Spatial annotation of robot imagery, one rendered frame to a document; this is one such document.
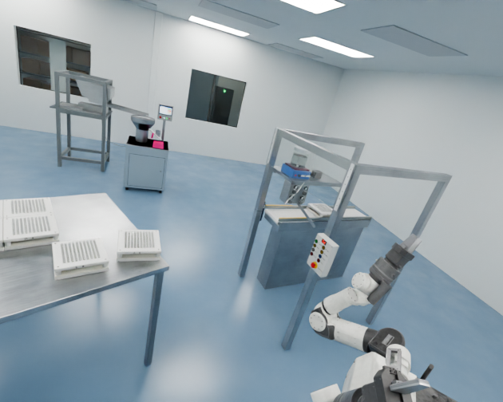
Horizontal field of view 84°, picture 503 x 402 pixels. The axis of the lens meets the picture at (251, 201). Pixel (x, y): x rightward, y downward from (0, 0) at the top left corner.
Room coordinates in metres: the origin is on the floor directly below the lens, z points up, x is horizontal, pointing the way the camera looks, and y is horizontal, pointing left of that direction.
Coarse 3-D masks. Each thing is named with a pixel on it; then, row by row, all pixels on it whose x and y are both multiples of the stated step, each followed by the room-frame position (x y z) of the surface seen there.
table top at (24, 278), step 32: (64, 224) 1.53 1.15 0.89; (96, 224) 1.62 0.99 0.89; (128, 224) 1.72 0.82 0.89; (0, 256) 1.13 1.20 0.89; (32, 256) 1.18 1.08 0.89; (160, 256) 1.45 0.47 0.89; (0, 288) 0.94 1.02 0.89; (32, 288) 0.98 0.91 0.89; (64, 288) 1.03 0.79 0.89; (96, 288) 1.08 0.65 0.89; (0, 320) 0.80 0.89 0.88
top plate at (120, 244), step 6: (120, 234) 1.47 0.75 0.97; (156, 234) 1.57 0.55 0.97; (120, 240) 1.41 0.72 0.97; (156, 240) 1.51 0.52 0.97; (120, 246) 1.35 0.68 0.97; (156, 246) 1.44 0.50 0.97; (120, 252) 1.31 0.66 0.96; (126, 252) 1.33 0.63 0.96; (132, 252) 1.34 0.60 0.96; (138, 252) 1.35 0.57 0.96; (144, 252) 1.37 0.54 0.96; (150, 252) 1.38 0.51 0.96; (156, 252) 1.40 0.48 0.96
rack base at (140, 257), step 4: (124, 256) 1.34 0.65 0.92; (128, 256) 1.34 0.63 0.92; (132, 256) 1.35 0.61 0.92; (136, 256) 1.36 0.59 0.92; (140, 256) 1.37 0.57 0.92; (144, 256) 1.38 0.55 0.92; (148, 256) 1.39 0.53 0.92; (152, 256) 1.40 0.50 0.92; (120, 260) 1.31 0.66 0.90; (124, 260) 1.32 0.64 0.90; (128, 260) 1.33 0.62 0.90; (132, 260) 1.34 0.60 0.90; (136, 260) 1.35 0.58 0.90; (140, 260) 1.36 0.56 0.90; (144, 260) 1.37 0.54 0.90; (148, 260) 1.38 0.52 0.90; (152, 260) 1.39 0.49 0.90
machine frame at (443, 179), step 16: (352, 144) 3.12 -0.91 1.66; (352, 160) 3.22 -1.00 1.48; (400, 176) 2.04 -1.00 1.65; (416, 176) 2.14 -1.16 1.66; (432, 176) 2.25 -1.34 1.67; (448, 176) 2.37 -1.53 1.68; (352, 192) 1.81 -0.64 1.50; (432, 192) 2.41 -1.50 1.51; (256, 208) 2.63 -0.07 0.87; (432, 208) 2.37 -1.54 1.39; (256, 224) 2.63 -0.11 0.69; (336, 224) 1.80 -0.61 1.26; (416, 224) 2.41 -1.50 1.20; (240, 272) 2.61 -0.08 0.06; (304, 288) 1.82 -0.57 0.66; (304, 304) 1.80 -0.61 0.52; (368, 320) 2.39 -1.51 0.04; (288, 336) 1.80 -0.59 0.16
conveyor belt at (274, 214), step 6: (270, 210) 2.63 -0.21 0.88; (276, 210) 2.67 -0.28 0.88; (282, 210) 2.71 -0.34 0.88; (288, 210) 2.75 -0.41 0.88; (294, 210) 2.79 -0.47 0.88; (300, 210) 2.84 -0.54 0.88; (306, 210) 2.88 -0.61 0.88; (348, 210) 3.23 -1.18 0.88; (354, 210) 3.29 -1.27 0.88; (270, 216) 2.53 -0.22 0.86; (276, 216) 2.52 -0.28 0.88; (282, 216) 2.55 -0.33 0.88; (288, 216) 2.59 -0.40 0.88; (294, 216) 2.62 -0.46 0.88; (300, 216) 2.67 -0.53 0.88; (312, 216) 2.75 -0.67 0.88; (348, 216) 3.01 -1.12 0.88; (276, 222) 2.43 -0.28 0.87
